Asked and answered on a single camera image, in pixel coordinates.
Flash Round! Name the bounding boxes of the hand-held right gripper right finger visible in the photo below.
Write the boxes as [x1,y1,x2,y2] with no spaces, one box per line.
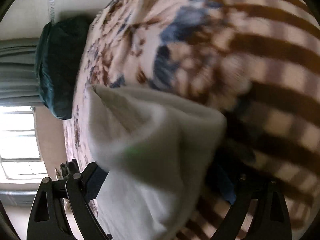
[207,161,292,240]

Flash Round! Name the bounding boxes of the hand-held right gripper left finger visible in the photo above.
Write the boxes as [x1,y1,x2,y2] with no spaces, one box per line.
[26,162,110,240]

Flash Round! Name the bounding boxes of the light green pants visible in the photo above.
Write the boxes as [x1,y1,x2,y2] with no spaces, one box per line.
[86,84,227,240]

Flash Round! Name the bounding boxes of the dark grey folded garment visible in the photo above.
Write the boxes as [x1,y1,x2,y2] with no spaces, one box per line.
[56,159,81,180]

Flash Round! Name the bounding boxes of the grey-blue striped curtain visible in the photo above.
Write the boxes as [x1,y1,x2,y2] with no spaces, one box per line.
[0,37,44,106]
[0,189,38,207]

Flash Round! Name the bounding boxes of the teal quilt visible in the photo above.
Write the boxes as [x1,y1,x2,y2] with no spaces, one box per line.
[35,15,93,120]

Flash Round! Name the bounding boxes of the floral bed blanket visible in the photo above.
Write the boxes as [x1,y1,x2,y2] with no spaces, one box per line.
[64,0,320,240]

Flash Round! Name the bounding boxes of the white headboard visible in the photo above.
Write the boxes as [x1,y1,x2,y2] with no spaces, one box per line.
[49,0,140,23]

